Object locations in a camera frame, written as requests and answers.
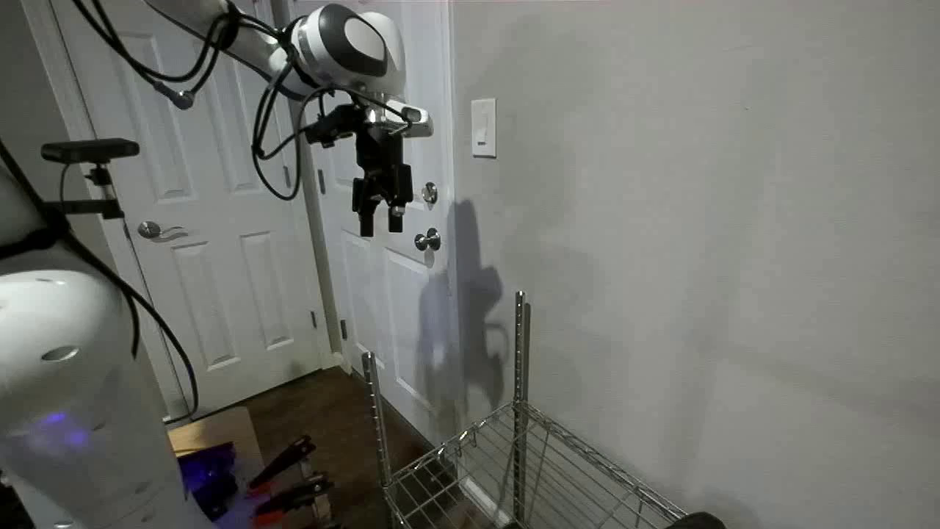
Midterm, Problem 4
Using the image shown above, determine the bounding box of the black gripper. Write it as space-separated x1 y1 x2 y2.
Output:
349 123 418 242

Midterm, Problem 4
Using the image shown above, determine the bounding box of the white wall light switch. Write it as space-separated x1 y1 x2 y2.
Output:
468 94 499 163

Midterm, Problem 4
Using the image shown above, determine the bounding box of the white door with round knob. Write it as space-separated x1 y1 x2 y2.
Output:
277 0 462 451

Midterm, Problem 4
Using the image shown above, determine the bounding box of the brown cardboard box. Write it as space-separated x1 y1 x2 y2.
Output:
164 404 271 493

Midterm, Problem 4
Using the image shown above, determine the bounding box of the blue lit dark object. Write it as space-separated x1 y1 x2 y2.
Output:
177 440 246 523

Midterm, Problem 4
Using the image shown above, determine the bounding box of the black round base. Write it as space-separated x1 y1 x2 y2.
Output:
662 508 729 529

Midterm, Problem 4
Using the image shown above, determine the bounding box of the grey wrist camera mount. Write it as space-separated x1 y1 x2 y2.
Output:
361 96 436 142

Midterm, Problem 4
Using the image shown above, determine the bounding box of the black looping gripper cable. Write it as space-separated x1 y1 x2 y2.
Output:
251 57 342 207

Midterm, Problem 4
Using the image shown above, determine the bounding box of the white door with lever handle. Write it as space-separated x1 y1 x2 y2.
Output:
22 0 339 421

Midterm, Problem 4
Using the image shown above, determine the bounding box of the chrome wire shelf rack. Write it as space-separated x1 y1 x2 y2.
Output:
358 289 729 529

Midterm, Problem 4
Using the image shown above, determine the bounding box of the silver door lever handle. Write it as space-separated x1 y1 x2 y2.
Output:
136 218 192 243

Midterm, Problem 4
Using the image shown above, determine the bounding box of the red handled clamp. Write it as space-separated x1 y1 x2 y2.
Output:
251 474 339 523
243 433 324 493

